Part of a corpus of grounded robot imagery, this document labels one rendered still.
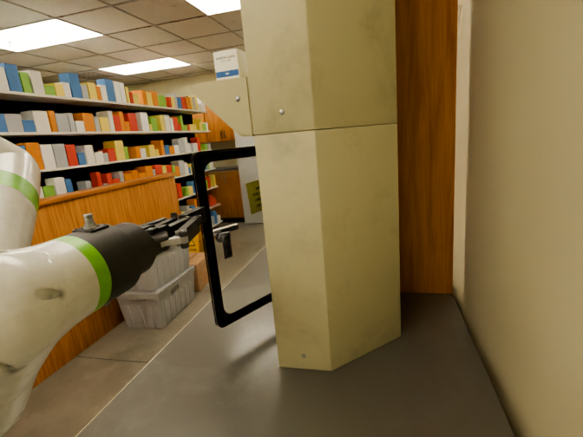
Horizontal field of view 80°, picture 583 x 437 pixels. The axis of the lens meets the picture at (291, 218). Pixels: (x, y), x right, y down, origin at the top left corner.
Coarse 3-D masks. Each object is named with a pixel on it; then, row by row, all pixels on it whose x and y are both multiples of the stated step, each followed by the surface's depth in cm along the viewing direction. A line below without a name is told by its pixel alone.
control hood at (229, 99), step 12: (192, 84) 63; (204, 84) 62; (216, 84) 61; (228, 84) 61; (240, 84) 60; (204, 96) 63; (216, 96) 62; (228, 96) 62; (240, 96) 61; (216, 108) 63; (228, 108) 62; (240, 108) 62; (228, 120) 63; (240, 120) 62; (240, 132) 63; (252, 132) 62
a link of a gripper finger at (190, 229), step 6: (192, 222) 56; (180, 228) 52; (186, 228) 52; (192, 228) 55; (198, 228) 58; (180, 234) 50; (186, 234) 50; (192, 234) 55; (180, 246) 50; (186, 246) 50
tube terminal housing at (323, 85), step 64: (256, 0) 57; (320, 0) 56; (384, 0) 63; (256, 64) 59; (320, 64) 58; (384, 64) 65; (256, 128) 62; (320, 128) 60; (384, 128) 67; (320, 192) 62; (384, 192) 70; (320, 256) 65; (384, 256) 73; (320, 320) 68; (384, 320) 76
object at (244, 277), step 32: (192, 160) 71; (224, 160) 76; (256, 160) 83; (224, 192) 77; (256, 192) 84; (224, 224) 78; (256, 224) 85; (224, 256) 79; (256, 256) 86; (224, 288) 79; (256, 288) 87
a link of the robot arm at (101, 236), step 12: (84, 216) 41; (84, 228) 41; (96, 228) 41; (108, 228) 42; (96, 240) 39; (108, 240) 40; (120, 240) 41; (132, 240) 43; (108, 252) 39; (120, 252) 40; (132, 252) 42; (108, 264) 38; (120, 264) 40; (132, 264) 42; (120, 276) 40; (132, 276) 42; (120, 288) 40; (108, 300) 40
